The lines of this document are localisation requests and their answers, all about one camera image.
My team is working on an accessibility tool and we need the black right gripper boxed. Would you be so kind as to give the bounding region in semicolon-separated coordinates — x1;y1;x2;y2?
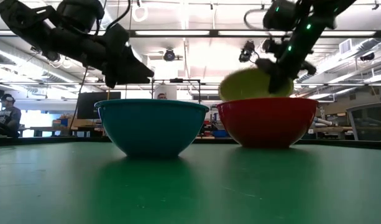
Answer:
255;39;317;95

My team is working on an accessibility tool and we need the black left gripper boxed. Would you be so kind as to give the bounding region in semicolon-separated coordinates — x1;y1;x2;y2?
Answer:
98;23;155;89

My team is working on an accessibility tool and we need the yellow-green plastic bowl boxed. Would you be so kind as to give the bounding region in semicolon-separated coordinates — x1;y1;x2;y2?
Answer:
218;67;295;102

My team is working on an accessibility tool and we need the red plastic bowl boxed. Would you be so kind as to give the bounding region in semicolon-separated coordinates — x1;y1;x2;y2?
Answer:
216;96;319;149

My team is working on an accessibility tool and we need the black computer monitor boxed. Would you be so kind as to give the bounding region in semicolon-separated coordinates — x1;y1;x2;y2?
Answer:
76;91;122;120

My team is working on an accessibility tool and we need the teal plastic bowl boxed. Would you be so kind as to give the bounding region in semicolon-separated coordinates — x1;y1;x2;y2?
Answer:
94;98;210;158

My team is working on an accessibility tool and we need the white ceiling air vent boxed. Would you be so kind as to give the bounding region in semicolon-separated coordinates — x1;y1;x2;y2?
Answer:
339;38;353;55

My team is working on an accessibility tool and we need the seated person with headphones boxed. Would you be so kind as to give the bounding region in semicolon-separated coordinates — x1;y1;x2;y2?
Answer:
0;93;22;138

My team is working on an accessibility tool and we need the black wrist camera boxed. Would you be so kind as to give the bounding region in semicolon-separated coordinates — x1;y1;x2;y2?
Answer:
238;40;257;63

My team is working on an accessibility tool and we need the black overhead camera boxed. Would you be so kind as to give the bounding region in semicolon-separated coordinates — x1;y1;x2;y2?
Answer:
163;48;177;62

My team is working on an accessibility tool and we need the white cable loop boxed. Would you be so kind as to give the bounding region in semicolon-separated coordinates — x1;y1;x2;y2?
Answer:
131;0;149;23

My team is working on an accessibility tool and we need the grey framed glass enclosure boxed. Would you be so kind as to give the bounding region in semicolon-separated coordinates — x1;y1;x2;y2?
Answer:
346;101;381;141

